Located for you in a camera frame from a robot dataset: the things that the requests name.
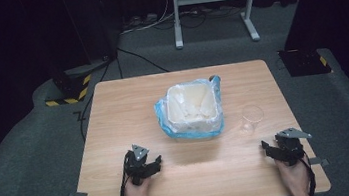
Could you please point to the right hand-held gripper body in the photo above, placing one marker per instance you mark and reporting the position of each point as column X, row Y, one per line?
column 289, row 147

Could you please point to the white square waste bin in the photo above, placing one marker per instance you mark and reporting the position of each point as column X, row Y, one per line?
column 193, row 105

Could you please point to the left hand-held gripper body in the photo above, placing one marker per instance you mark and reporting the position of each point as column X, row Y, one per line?
column 137, row 166

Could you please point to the power strip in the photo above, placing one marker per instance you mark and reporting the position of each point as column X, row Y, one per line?
column 144, row 18

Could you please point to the black hazard-striped stand base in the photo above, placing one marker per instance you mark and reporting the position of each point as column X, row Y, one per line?
column 72, row 87

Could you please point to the black flat stand base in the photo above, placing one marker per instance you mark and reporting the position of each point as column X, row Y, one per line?
column 305, row 61

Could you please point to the person's right hand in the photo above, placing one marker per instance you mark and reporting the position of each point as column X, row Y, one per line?
column 294, row 177

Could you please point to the white bin with blue bag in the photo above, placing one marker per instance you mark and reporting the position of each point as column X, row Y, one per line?
column 165, row 119

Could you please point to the clear plastic cup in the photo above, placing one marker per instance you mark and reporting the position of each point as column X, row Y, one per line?
column 252, row 117

